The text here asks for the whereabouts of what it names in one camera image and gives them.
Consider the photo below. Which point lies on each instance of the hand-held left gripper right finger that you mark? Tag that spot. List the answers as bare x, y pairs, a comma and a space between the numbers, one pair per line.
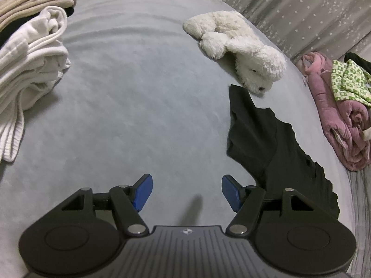
230, 191

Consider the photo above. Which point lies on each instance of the black crumpled cloth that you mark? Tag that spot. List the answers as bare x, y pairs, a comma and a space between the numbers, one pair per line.
358, 59

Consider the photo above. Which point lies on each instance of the white plush dog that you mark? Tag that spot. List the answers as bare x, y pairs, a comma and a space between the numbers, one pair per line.
246, 49

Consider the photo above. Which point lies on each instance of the grey star-print curtain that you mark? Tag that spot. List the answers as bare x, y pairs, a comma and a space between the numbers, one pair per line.
304, 11

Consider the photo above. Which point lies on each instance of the grey bed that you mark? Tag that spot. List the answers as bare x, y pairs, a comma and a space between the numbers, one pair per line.
145, 92

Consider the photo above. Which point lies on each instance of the white folded clothes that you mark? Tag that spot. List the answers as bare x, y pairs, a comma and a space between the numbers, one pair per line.
29, 63

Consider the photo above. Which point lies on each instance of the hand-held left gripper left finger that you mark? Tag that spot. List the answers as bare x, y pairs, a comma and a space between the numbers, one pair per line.
144, 191

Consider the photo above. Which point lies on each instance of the black short-sleeved dress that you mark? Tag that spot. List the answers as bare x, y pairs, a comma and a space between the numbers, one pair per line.
266, 144

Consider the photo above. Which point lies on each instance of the green patterned cloth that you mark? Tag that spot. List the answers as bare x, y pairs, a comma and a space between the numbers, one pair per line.
347, 84

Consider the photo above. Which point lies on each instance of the pink folded quilt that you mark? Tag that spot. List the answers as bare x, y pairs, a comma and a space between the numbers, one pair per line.
333, 121

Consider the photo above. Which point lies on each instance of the beige folded clothes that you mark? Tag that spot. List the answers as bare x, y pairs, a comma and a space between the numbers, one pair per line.
37, 1

